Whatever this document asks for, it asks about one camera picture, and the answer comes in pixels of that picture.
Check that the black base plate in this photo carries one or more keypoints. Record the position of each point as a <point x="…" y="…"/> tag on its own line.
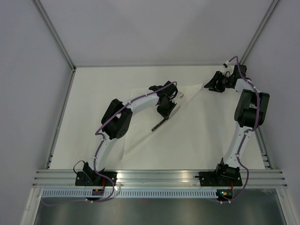
<point x="106" y="179"/>
<point x="212" y="179"/>

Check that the right side aluminium rail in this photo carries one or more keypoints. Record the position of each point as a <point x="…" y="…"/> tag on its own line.
<point x="251" y="109"/>

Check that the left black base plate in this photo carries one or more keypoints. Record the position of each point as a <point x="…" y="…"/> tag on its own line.
<point x="106" y="179"/>

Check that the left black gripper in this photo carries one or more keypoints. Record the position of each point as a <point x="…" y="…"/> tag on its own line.
<point x="172" y="104"/>

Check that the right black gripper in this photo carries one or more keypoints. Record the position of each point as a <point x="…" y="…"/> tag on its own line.
<point x="211" y="84"/>

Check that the white cloth napkin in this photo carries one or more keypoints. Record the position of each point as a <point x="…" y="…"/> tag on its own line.
<point x="140" y="141"/>

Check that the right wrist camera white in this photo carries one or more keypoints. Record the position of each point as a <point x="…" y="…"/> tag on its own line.
<point x="228" y="69"/>

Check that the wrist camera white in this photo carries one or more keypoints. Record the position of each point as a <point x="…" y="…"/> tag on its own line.
<point x="180" y="95"/>
<point x="228" y="69"/>

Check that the white slotted cable duct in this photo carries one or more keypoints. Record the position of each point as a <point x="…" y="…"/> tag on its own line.
<point x="132" y="193"/>

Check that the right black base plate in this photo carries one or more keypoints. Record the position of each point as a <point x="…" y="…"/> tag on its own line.
<point x="212" y="179"/>

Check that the aluminium rail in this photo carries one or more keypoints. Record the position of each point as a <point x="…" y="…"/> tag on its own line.
<point x="181" y="179"/>
<point x="59" y="119"/>
<point x="251" y="109"/>

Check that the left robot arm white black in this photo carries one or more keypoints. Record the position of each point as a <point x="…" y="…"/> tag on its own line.
<point x="115" y="124"/>

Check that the aluminium front rail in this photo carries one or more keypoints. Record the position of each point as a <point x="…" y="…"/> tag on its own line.
<point x="181" y="179"/>

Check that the right aluminium frame post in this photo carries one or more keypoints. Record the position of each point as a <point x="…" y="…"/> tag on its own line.
<point x="259" y="30"/>

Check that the silver table knife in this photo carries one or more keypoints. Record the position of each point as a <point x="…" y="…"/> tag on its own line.
<point x="165" y="120"/>

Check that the aluminium frame post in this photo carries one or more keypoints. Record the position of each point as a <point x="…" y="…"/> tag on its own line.
<point x="46" y="19"/>
<point x="259" y="30"/>

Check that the left aluminium frame post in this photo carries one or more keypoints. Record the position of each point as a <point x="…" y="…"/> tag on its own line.
<point x="46" y="19"/>

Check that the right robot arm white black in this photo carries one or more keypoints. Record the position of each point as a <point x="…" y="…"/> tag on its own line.
<point x="228" y="163"/>

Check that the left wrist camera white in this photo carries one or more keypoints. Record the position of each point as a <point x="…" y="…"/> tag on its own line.
<point x="180" y="95"/>

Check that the left side aluminium rail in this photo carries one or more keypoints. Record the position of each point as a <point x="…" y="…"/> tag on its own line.
<point x="59" y="119"/>

